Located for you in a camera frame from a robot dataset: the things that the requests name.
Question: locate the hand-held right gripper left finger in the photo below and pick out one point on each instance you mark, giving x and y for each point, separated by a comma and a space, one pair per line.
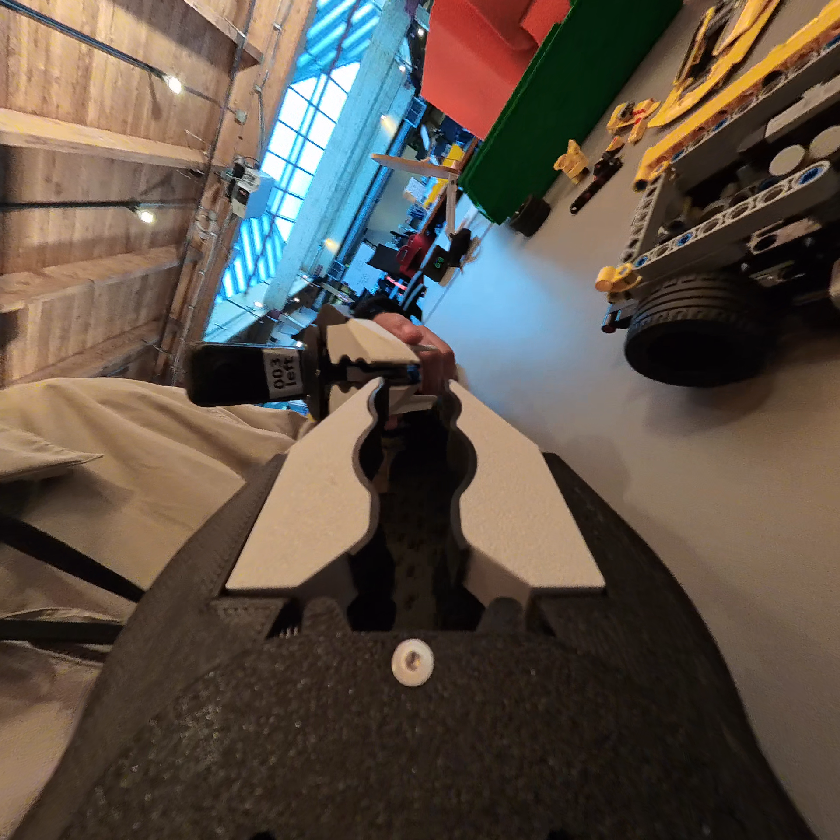
309, 519

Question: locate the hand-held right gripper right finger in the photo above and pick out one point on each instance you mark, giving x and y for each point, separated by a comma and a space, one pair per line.
525, 519

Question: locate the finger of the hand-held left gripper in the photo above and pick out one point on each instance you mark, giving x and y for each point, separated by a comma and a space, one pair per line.
361, 344
410, 402

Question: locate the person's left hand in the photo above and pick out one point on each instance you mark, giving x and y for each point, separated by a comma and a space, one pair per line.
431, 355

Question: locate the black toy wheel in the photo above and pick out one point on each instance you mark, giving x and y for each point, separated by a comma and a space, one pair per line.
530, 217

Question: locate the small yellow toy piece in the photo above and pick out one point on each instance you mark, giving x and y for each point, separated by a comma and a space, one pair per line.
633, 118
571, 160

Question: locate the black toy beam piece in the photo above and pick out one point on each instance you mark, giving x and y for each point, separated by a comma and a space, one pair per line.
597, 180

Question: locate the green plastic bin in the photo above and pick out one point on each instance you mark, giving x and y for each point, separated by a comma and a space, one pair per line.
565, 105

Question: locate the orange bag-shaped storage box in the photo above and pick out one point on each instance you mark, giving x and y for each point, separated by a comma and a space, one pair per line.
492, 53

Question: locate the yellow toy car chassis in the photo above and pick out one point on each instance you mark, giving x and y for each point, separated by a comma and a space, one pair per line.
748, 210

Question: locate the yellow toy car hood panel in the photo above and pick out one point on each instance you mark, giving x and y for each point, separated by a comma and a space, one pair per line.
715, 59

